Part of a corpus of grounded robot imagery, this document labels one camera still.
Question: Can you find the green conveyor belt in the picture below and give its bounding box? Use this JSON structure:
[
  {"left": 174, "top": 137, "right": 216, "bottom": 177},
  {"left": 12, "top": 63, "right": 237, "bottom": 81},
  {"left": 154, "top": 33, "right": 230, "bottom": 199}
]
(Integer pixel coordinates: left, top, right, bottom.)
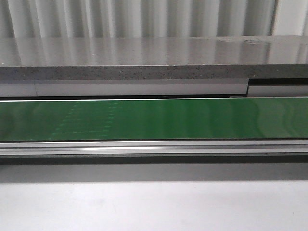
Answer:
[{"left": 0, "top": 98, "right": 308, "bottom": 141}]

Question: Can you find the grey granite counter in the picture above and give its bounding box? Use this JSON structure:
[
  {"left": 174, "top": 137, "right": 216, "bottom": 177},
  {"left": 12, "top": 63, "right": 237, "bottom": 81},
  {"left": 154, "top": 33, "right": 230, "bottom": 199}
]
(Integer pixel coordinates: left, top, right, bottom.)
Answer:
[{"left": 0, "top": 36, "right": 308, "bottom": 98}]

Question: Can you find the white pleated curtain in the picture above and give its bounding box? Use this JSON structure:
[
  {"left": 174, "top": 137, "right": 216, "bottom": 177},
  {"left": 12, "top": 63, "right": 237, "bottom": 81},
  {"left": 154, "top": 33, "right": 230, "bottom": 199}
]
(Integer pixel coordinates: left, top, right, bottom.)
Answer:
[{"left": 0, "top": 0, "right": 308, "bottom": 38}]

